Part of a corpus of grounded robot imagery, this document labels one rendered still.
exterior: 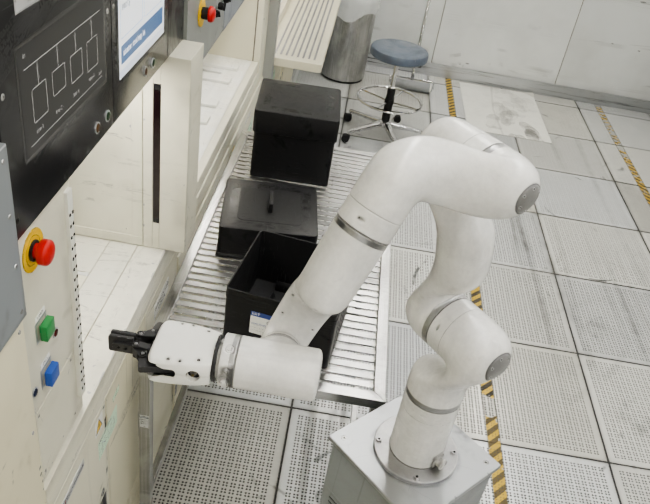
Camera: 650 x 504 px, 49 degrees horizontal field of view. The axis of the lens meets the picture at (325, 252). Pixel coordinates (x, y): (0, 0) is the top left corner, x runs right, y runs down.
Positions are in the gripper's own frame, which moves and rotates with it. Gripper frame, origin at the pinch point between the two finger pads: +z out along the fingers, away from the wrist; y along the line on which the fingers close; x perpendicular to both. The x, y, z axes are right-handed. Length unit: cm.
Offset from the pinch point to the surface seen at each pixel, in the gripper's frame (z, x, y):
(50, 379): 11.6, -9.6, -1.7
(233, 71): 21, -33, 199
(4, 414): 12.3, -3.8, -14.8
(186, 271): 8, -44, 76
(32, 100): 12.3, 37.4, 3.0
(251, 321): -14, -35, 50
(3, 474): 12.3, -13.9, -17.6
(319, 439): -39, -120, 91
